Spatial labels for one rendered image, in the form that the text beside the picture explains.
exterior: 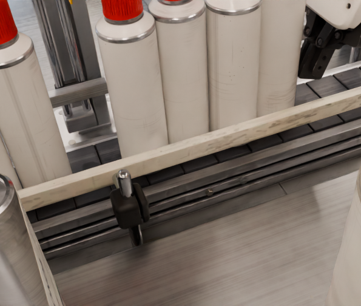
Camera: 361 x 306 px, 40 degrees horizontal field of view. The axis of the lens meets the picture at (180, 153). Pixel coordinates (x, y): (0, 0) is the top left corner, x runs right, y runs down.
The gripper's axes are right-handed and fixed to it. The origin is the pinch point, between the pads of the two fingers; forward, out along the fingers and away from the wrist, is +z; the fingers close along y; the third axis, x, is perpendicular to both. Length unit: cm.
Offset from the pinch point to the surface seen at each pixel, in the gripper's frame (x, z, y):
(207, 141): -12.5, 7.6, 4.3
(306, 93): 3.3, 5.5, -2.0
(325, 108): 0.5, 3.4, 4.3
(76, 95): -24.1, 7.4, -3.2
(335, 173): 4.1, 10.6, 6.8
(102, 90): -21.6, 6.7, -3.2
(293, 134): -1.6, 7.3, 3.7
